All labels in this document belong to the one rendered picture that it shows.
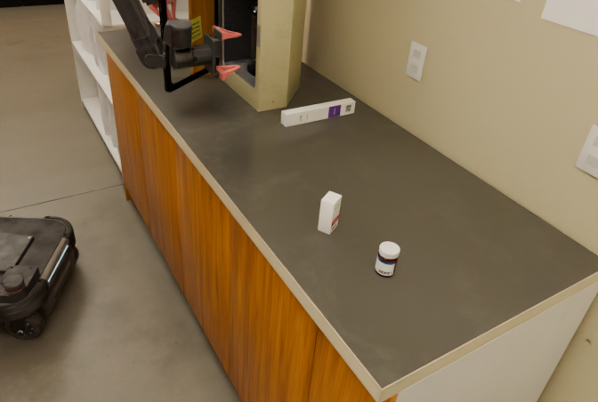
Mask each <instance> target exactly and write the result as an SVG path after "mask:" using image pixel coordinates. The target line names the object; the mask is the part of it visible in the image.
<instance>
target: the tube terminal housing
mask: <svg viewBox="0 0 598 402"><path fill-rule="evenodd" d="M306 2H307V0H258V11H257V24H259V25H261V39H260V47H258V46H256V67H255V88H253V87H252V86H251V85H249V84H248V83H247V82H246V81H244V80H243V79H242V78H241V77H240V76H238V75H237V74H236V73H235V72H233V73H232V74H231V75H229V76H228V77H227V78H226V79H224V80H223V81H224V82H225V83H226V84H227V85H228V86H229V87H230V88H232V89H233V90H234V91H235V92H236V93H237V94H238V95H240V96H241V97H242V98H243V99H244V100H245V101H246V102H248V103H249V104H250V105H251V106H252V107H253V108H254V109H256V110H257V111H258V112H261V111H265V110H271V109H280V108H284V107H286V106H287V104H288V103H289V102H290V101H291V99H292V98H293V96H294V94H295V92H296V91H297V89H298V88H299V86H300V77H301V66H302V56H303V34H304V23H305V13H306ZM222 28H223V0H222Z"/></svg>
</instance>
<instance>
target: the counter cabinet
mask: <svg viewBox="0 0 598 402"><path fill-rule="evenodd" d="M106 53H107V52H106ZM107 60H108V67H109V80H110V86H111V92H112V100H113V106H114V113H115V119H116V127H117V139H118V146H119V153H120V159H121V165H122V173H123V179H124V186H125V199H126V201H128V200H133V202H134V203H135V205H136V207H137V209H138V211H139V213H140V214H141V217H142V218H143V220H144V222H145V224H146V225H147V227H148V229H149V232H150V233H151V235H152V236H153V238H154V240H155V242H156V244H157V246H158V248H159V250H160V252H161V253H162V255H163V256H164V258H165V260H166V263H167V265H168V267H169V268H170V270H171V271H172V273H173V275H174V277H175V279H176V281H177V283H178V285H179V287H180V288H181V289H182V292H183V294H184V296H185V298H186V299H187V301H188V303H189V305H190V307H191V309H192V310H193V312H194V314H195V316H196V318H197V320H198V322H199V323H200V325H201V327H202V329H203V331H204V332H205V334H206V337H207V339H208V340H209V341H210V343H211V345H212V347H213V349H214V351H215V353H216V355H217V357H218V358H219V360H220V362H221V363H222V366H223V368H224V370H225V372H226V373H227V375H228V376H229V378H230V381H231V383H232V384H233V386H234V388H235V390H236V392H237V393H238V395H239V397H240V399H241V401H242V402H376V401H375V400H374V398H373V397H372V396H371V394H370V393H369V392H368V390H367V389H366V388H365V386H364V385H363V384H362V382H361V381H360V380H359V378H358V377H357V376H356V374H355V373H354V372H353V371H352V370H351V369H350V367H349V366H348V365H347V363H346V362H345V361H344V360H343V358H342V357H341V355H340V354H339V353H338V351H337V350H336V349H335V347H334V346H333V345H332V343H331V342H330V341H329V339H328V338H327V337H326V336H325V335H324V334H323V332H322V331H321V330H320V328H319V327H318V326H317V324H316V323H315V322H314V320H313V319H312V318H311V316H310V315H309V314H308V312H307V311H306V310H305V308H304V307H303V305H302V304H301V303H300V302H299V301H298V300H297V299H296V297H295V296H294V295H293V293H292V292H291V291H290V289H289V288H288V287H287V285H286V284H285V283H284V281H283V280H282V279H281V277H280V276H279V274H278V273H277V272H276V271H275V269H274V268H273V267H272V266H271V265H270V263H269V262H268V261H267V260H266V258H265V257H264V256H263V254H262V253H261V251H260V250H259V249H258V248H257V246H256V245H255V243H254V242H253V241H252V239H251V238H250V237H249V236H248V234H247V233H246V232H245V231H244V230H243V229H242V227H241V226H240V225H239V223H238V222H237V220H236V219H235V218H234V217H233V215H232V214H231V213H230V211H229V210H228V208H227V207H226V206H225V205H224V203H223V202H222V200H221V199H220V198H219V197H218V196H217V195H216V194H215V192H214V191H213V189H212V188H211V187H210V185H209V184H208V183H207V182H206V180H205V179H204V177H203V176H202V175H201V173H200V172H199V171H198V169H197V168H196V167H195V165H194V164H192V162H191V161H190V160H189V158H188V157H187V156H186V154H185V153H184V152H183V150H182V149H181V148H180V146H179V145H178V144H177V142H176V141H175V140H174V138H173V137H172V136H171V134H170V133H169V132H168V131H167V130H166V128H165V127H164V126H163V125H162V123H161V122H160V121H159V119H158V118H157V117H156V115H155V114H154V113H153V111H152V110H151V109H150V107H149V106H148V105H147V103H146V102H145V101H144V99H143V98H142V97H141V95H140V94H139V93H138V92H137V91H136V90H135V88H134V87H133V85H132V84H131V83H130V82H129V80H128V79H127V78H126V76H125V75H124V73H123V72H122V71H121V70H120V68H119V67H118V66H117V64H116V63H115V61H113V60H112V59H111V57H110V56H109V54H108V53H107ZM597 292H598V282H596V283H594V284H592V285H590V286H589V287H587V288H585V289H583V290H582V291H580V292H578V293H575V294H574V295H572V296H571V297H569V298H568V299H566V300H564V301H561V302H560V303H558V304H556V305H554V306H553V307H552V308H550V309H548V310H546V311H544V312H542V313H540V314H538V315H537V316H535V317H533V318H531V319H530V320H528V321H526V322H524V323H522V324H521V325H519V326H516V327H515V328H514V329H512V330H510V331H508V332H507V333H505V334H502V335H500V336H499V337H497V338H496V339H494V340H492V341H491V342H488V343H486V344H485V345H483V346H481V347H479V348H478V349H477V350H474V351H472V352H470V353H469V354H467V355H465V356H463V357H461V358H460V359H458V360H456V361H455V362H453V363H451V364H449V365H447V366H445V367H443V368H442V369H440V370H439V371H437V372H435V373H433V374H431V375H429V376H427V377H425V378H424V379H423V380H421V381H419V382H417V383H415V384H413V385H411V386H409V387H408V388H406V389H404V390H403V391H401V392H399V393H397V394H395V395H394V396H392V397H390V398H387V399H386V400H385V401H383V402H537V400H538V398H539V396H540V395H541V393H542V391H543V389H544V387H545V386H546V384H547V382H548V380H549V379H550V377H551V375H552V373H553V371H554V369H555V368H556V366H557V364H558V363H559V361H560V359H561V357H562V355H563V353H564V351H565V350H566V348H567V347H568V345H569V343H570V340H571V339H572V337H573V335H574V333H575V332H576V331H577V329H578V326H579V324H580V323H581V321H582V319H583V317H584V315H585V314H586V312H587V310H588V308H589V307H590V305H591V303H592V301H593V299H594V297H595V296H596V294H597Z"/></svg>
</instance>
